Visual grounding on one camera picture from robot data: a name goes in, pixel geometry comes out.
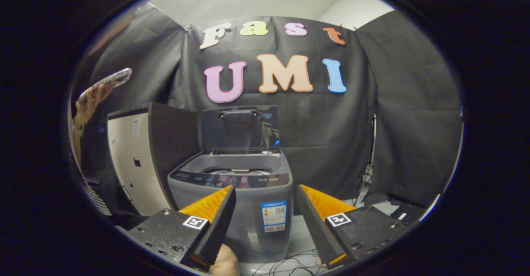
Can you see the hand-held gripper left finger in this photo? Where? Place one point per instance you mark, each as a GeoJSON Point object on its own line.
{"type": "Point", "coordinates": [219, 226]}

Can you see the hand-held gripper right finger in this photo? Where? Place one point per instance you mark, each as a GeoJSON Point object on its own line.
{"type": "Point", "coordinates": [316, 230]}

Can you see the grey washing machine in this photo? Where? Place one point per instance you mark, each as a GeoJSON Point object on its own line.
{"type": "Point", "coordinates": [248, 209]}

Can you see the dark washing machine lid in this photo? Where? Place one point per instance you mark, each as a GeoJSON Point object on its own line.
{"type": "Point", "coordinates": [240, 129]}

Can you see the person's knee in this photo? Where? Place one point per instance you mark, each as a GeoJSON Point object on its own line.
{"type": "Point", "coordinates": [225, 261]}

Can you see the black metal stand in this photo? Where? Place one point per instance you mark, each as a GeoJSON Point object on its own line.
{"type": "Point", "coordinates": [367, 172]}

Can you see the black flat device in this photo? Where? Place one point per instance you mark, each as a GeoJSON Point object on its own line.
{"type": "Point", "coordinates": [408, 214]}

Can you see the white and dark cabinet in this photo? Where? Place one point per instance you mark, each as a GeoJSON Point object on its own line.
{"type": "Point", "coordinates": [132, 164]}

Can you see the black backdrop cloth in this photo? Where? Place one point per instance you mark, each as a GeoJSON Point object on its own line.
{"type": "Point", "coordinates": [323, 122]}

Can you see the phone with patterned case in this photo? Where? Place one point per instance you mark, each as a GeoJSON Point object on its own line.
{"type": "Point", "coordinates": [105, 83]}

